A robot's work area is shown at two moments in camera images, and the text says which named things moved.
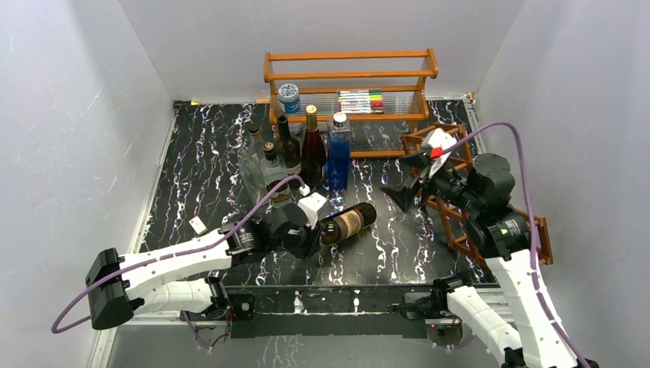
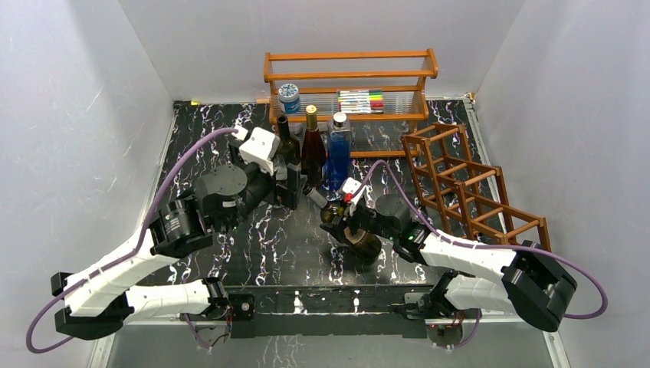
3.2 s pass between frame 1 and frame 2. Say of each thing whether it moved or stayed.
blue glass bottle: stayed
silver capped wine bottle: moved
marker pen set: stayed
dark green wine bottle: stayed
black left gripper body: moved
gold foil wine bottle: stayed
